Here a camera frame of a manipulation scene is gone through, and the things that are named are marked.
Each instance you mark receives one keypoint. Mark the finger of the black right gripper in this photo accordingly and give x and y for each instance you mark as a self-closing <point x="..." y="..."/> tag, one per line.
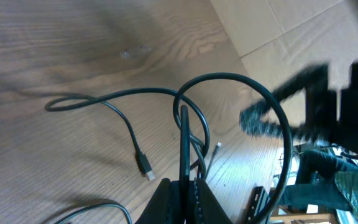
<point x="294" y="87"/>
<point x="257" y="127"/>

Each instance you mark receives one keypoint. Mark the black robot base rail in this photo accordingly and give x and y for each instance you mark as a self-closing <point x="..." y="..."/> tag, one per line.
<point x="257" y="201"/>

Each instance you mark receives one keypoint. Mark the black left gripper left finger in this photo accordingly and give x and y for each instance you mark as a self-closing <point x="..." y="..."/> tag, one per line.
<point x="164" y="207"/>

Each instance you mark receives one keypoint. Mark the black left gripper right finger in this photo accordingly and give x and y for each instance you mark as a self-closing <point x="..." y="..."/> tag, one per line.
<point x="205" y="208"/>

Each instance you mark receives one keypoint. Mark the seated person in background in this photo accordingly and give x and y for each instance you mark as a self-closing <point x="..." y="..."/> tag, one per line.
<point x="323" y="180"/>

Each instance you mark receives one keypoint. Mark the cardboard box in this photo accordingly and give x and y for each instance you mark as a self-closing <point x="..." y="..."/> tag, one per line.
<point x="276" y="39"/>

